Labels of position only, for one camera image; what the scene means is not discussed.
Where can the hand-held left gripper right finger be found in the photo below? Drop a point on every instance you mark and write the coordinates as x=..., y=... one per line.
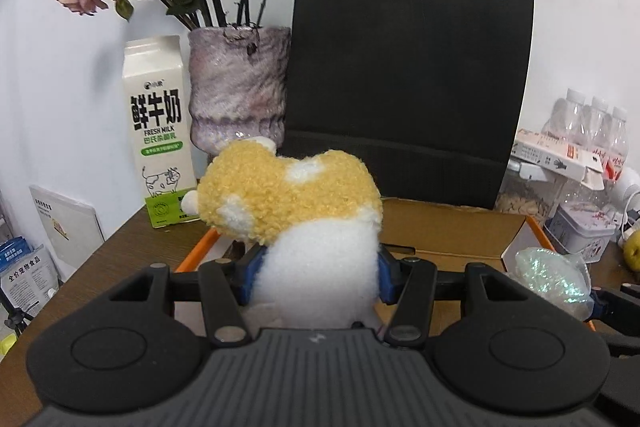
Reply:
x=387, y=277

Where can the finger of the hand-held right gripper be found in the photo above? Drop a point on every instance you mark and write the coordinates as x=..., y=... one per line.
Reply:
x=599, y=307

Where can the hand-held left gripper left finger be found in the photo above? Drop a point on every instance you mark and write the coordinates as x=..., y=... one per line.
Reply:
x=251, y=277

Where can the iridescent glitter plastic bag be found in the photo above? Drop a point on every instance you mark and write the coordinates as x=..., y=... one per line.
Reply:
x=545, y=279

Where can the orange cardboard box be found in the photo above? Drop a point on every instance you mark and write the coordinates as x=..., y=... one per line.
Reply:
x=450, y=227

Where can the yellow and white plush toy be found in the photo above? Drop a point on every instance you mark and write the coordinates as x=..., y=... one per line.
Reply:
x=300, y=197

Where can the green apple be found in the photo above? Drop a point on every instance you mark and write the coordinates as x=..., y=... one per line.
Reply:
x=633, y=251

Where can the printed tin box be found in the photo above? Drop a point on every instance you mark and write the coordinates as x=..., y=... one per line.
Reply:
x=580, y=232

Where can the white round device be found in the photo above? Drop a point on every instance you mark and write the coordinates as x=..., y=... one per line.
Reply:
x=629, y=189

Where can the clear jar of seeds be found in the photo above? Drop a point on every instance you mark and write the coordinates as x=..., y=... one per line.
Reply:
x=525, y=202

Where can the small white and red box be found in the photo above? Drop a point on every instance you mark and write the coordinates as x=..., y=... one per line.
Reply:
x=555, y=154

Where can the white and green milk carton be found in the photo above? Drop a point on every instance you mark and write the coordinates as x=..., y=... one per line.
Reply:
x=160, y=132

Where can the purple mottled vase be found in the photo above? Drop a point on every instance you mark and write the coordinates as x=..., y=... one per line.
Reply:
x=235, y=92

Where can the white board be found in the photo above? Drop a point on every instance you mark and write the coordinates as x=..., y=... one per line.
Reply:
x=65, y=222

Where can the black paper bag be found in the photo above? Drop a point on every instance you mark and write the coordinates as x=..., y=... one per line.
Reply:
x=410, y=82

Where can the black tripod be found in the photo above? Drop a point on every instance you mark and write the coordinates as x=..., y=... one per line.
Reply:
x=17, y=319

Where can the yellow-green small item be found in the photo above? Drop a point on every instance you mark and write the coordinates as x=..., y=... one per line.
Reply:
x=6, y=344

